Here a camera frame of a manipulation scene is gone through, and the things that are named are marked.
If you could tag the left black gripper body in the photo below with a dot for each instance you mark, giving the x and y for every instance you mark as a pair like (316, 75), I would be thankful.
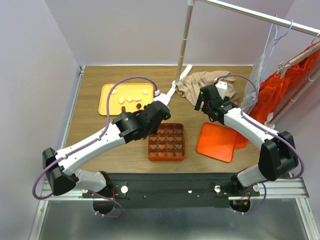
(151, 131)

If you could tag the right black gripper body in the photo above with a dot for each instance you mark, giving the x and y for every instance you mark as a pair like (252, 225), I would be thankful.
(206, 109)

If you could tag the orange compartment box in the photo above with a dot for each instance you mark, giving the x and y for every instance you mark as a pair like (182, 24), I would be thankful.
(168, 144)

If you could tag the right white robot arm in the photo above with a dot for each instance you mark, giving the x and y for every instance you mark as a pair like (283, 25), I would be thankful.
(277, 156)

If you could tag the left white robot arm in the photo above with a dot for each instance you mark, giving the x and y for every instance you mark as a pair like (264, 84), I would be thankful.
(60, 167)

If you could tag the light square chocolate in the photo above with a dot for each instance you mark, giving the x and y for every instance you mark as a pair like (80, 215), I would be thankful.
(129, 99)

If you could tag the beige crumpled cloth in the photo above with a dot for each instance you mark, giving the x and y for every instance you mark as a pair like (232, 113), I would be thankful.
(189, 86)

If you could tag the white clothes rack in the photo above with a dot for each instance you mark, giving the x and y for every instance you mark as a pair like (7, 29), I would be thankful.
(234, 8)

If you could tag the light orange tray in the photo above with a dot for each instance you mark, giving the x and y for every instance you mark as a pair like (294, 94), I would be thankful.
(134, 90)

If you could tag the orange box lid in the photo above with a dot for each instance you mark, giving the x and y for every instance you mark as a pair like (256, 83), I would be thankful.
(217, 142)

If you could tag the grey garment on hanger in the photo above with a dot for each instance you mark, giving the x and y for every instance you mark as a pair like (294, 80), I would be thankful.
(250, 95)

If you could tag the orange garment on hanger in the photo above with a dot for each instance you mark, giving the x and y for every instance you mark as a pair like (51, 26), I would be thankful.
(274, 88)

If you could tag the wooden clothes hanger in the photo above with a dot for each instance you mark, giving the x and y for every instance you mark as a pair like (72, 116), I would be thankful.
(312, 48)

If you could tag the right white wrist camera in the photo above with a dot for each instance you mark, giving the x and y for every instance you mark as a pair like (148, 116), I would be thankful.
(222, 87)

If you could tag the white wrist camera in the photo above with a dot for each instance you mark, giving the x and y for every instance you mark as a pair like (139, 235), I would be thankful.
(161, 100)
(222, 87)

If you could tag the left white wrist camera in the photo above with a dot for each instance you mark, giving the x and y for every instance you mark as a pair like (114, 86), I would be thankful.
(161, 100)

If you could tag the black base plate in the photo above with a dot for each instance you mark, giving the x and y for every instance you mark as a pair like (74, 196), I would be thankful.
(173, 190)

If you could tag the blue wire hanger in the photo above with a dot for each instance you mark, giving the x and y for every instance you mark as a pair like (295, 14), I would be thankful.
(273, 43)

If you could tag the aluminium rail frame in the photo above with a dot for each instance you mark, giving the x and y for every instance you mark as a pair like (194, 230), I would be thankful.
(286, 213)

